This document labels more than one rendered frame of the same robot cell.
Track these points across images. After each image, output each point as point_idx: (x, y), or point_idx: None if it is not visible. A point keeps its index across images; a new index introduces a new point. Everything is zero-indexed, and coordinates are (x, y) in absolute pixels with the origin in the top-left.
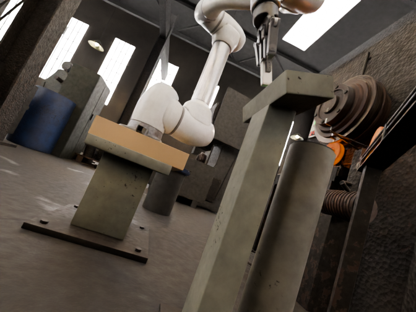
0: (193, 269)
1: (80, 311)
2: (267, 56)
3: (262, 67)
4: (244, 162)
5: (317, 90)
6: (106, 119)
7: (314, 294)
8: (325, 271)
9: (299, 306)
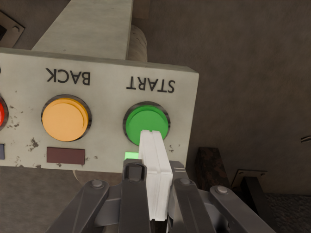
0: (254, 23)
1: None
2: (111, 189)
3: (145, 159)
4: (81, 13)
5: None
6: None
7: (200, 162)
8: (204, 187)
9: (205, 143)
